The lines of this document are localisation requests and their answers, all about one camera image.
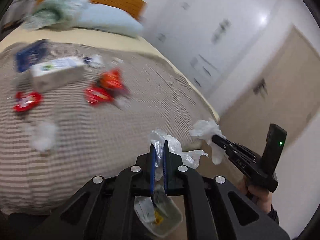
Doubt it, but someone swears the white wardrobe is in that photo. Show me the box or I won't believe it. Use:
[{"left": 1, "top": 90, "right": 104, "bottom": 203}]
[{"left": 142, "top": 0, "right": 298, "bottom": 98}]

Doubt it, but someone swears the light blue pillow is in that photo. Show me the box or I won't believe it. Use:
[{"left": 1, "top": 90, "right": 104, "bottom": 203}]
[{"left": 74, "top": 3, "right": 143, "bottom": 38}]

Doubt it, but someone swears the person's right hand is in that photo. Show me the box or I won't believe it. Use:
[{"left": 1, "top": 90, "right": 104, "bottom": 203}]
[{"left": 238, "top": 176, "right": 272, "bottom": 214}]

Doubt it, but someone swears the small white blue wrapper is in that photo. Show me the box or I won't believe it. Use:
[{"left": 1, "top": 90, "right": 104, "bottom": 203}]
[{"left": 83, "top": 54, "right": 104, "bottom": 68}]

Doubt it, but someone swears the white tissue ball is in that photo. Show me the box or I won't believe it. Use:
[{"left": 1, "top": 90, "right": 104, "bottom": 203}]
[{"left": 24, "top": 121, "right": 58, "bottom": 152}]

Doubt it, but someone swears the white milk carton box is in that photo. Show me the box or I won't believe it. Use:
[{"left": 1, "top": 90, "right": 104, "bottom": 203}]
[{"left": 30, "top": 56, "right": 86, "bottom": 93}]

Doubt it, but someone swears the black camera screen module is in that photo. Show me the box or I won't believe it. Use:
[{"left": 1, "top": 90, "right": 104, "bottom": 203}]
[{"left": 259, "top": 124, "right": 287, "bottom": 176}]

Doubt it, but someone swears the red snack bag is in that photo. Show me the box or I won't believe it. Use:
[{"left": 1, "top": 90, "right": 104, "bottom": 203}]
[{"left": 96, "top": 68, "right": 130, "bottom": 98}]

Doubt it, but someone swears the red candy wrapper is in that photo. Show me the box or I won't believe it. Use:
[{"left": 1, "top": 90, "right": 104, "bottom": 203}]
[{"left": 84, "top": 86, "right": 114, "bottom": 105}]

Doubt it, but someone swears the cream bed sheet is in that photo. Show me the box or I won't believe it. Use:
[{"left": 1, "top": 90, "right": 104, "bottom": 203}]
[{"left": 0, "top": 26, "right": 221, "bottom": 120}]

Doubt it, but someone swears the trash bin with liner bag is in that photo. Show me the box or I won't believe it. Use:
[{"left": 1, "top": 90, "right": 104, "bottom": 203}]
[{"left": 133, "top": 184, "right": 183, "bottom": 238}]

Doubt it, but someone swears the black right sleeve forearm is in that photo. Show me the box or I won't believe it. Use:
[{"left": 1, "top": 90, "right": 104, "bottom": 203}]
[{"left": 267, "top": 205, "right": 279, "bottom": 225}]

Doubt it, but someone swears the clear plastic wrap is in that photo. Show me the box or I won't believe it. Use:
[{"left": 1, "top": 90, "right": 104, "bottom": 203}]
[{"left": 148, "top": 129, "right": 208, "bottom": 181}]

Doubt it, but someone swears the green floral quilt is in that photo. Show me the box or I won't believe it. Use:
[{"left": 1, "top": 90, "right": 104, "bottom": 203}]
[{"left": 23, "top": 0, "right": 91, "bottom": 30}]

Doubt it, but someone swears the red flat wrapper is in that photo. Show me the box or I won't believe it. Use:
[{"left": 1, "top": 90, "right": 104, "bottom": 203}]
[{"left": 12, "top": 92, "right": 42, "bottom": 114}]

